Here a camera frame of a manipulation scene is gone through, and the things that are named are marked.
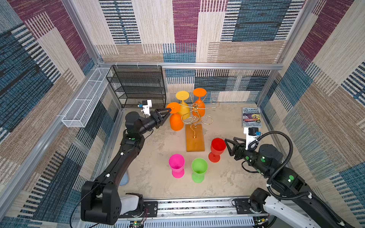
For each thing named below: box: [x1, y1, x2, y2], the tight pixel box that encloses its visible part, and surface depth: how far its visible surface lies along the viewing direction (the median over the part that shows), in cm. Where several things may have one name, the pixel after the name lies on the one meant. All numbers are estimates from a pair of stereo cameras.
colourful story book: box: [241, 107, 262, 128], surface depth 110 cm
